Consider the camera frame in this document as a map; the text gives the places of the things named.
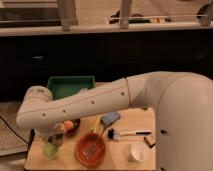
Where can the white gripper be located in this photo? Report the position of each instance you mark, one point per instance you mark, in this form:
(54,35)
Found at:
(46,132)

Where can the dark metal cup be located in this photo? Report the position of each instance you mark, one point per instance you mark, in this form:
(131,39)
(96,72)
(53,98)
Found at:
(56,140)

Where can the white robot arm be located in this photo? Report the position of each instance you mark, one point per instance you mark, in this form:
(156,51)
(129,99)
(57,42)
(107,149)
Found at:
(182,104)

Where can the light green cup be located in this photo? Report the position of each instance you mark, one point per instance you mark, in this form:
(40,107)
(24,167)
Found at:
(50,150)

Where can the orange fruit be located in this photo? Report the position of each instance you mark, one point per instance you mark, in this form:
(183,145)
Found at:
(68,125)

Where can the dark brown bowl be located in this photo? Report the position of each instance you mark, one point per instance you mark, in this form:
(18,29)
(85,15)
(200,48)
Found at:
(76,123)

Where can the green plastic tray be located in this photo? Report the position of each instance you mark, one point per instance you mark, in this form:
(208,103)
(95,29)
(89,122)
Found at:
(64,86)

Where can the orange plate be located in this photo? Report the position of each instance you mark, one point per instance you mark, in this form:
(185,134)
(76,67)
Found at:
(90,150)

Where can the blue sponge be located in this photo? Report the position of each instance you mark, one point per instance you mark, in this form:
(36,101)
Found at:
(110,118)

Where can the white cup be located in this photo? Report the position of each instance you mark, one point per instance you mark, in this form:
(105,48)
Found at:
(139,152)

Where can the wooden block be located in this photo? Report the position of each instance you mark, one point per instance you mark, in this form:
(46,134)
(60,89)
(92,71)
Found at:
(150,141)

